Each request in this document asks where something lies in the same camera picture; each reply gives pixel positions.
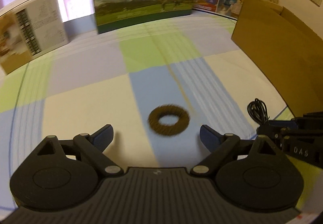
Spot white beige product box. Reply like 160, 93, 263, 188
1, 0, 68, 75

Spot brown braided hair tie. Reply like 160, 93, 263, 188
148, 104, 191, 137

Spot checkered bed sheet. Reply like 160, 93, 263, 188
0, 10, 323, 214

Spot brown cardboard box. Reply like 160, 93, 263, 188
232, 0, 322, 116

